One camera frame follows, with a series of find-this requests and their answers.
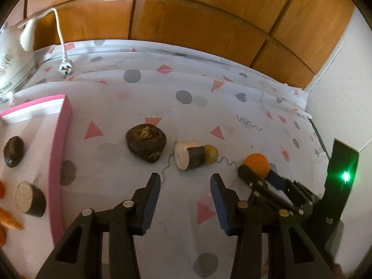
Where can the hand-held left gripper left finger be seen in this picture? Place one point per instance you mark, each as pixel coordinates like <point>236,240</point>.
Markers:
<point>152,203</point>

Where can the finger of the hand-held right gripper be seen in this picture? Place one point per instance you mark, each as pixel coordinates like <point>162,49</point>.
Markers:
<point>277,180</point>
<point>248,174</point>

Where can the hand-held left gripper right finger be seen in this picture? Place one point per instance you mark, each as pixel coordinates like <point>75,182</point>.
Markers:
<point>219,203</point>

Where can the orange tangerine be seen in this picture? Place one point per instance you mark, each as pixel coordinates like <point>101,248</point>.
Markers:
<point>256,165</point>
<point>1,189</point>

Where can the white dark-skinned cut cylinder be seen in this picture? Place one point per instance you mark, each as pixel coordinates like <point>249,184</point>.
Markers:
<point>189,159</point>

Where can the pink shallow box tray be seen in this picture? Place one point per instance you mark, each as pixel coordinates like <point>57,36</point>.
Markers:
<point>59,151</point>

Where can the orange carrot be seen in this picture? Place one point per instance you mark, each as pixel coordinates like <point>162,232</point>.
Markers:
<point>10,222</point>

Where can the dark brown round fruit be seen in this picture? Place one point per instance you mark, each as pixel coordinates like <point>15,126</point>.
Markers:
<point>146,146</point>
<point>13,151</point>

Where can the red-orange small fruit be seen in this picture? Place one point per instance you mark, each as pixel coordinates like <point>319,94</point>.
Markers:
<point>2,236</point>

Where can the small yellow-green fruit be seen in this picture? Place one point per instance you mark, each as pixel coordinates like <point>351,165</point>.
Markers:
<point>211,154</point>

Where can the white patterned tablecloth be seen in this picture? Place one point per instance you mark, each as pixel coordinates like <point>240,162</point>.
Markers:
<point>174,98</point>

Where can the silver kettle base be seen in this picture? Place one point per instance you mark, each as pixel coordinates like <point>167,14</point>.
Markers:
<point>5,96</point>

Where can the white floral ceramic kettle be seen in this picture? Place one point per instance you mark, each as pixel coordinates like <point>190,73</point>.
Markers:
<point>11,61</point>

